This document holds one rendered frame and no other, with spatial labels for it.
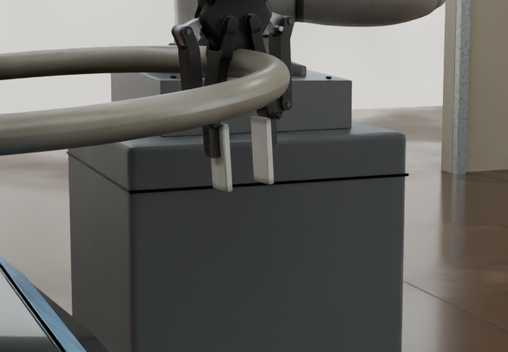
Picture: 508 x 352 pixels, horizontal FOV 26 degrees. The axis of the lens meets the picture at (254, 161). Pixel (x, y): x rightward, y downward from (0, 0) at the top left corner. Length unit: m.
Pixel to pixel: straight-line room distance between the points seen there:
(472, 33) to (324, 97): 4.89
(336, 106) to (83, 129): 0.81
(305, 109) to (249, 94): 0.67
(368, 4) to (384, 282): 0.39
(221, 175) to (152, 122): 0.33
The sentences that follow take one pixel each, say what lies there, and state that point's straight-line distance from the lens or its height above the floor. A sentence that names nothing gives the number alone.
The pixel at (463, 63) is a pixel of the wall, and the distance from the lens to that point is 6.34.
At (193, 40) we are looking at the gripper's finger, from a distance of 1.09.
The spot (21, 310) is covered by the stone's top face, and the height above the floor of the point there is 0.80.
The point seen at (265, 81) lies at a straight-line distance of 0.91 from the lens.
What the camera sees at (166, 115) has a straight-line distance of 0.82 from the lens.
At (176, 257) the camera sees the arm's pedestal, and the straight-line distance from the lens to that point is 1.44.
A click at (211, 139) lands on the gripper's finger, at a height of 0.84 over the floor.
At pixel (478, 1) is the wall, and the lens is 6.44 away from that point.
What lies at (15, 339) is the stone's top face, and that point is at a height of 0.80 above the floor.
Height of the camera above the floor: 0.98
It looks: 8 degrees down
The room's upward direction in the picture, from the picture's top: straight up
